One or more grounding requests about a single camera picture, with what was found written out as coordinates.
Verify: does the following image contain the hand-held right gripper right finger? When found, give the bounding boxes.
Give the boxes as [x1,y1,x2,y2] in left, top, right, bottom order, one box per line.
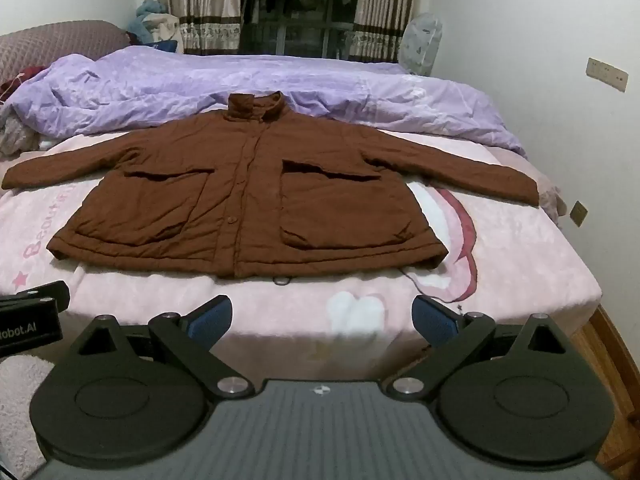
[386,294,568,400]

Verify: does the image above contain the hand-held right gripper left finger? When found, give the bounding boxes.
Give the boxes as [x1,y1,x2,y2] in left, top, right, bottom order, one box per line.
[65,294,253,400]

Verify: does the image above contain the brown padded jacket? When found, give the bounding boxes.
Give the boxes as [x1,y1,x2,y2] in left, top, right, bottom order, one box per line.
[0,90,541,287]

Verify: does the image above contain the pile of blue white clothes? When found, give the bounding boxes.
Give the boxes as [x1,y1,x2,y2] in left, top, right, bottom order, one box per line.
[125,0,185,54]

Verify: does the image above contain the dark window with hanging clothes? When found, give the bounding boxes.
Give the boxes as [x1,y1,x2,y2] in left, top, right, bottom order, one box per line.
[239,0,362,57]

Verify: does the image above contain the pink printed bed sheet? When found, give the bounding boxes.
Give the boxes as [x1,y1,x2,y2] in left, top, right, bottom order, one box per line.
[0,129,603,401]

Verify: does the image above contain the grey crumpled cloth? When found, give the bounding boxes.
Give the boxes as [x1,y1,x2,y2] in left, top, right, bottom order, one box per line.
[0,104,46,157]

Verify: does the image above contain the purple duvet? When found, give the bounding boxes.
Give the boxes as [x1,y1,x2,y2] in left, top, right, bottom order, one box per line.
[0,44,530,161]

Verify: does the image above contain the dark red cloth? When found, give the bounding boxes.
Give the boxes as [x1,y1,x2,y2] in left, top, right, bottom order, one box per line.
[0,66,38,103]

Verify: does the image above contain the plastic-covered standing fan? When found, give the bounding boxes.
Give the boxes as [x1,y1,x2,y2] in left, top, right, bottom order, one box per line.
[399,12,445,79]

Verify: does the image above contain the quilted mauve headboard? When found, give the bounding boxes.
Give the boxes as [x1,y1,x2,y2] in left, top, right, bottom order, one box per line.
[0,20,132,87]

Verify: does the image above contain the beige striped curtain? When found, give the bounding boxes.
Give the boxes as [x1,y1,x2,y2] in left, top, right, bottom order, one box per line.
[349,0,410,62]
[155,0,245,57]

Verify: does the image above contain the beige wall socket panel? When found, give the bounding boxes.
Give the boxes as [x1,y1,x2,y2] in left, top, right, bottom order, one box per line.
[585,57,630,94]

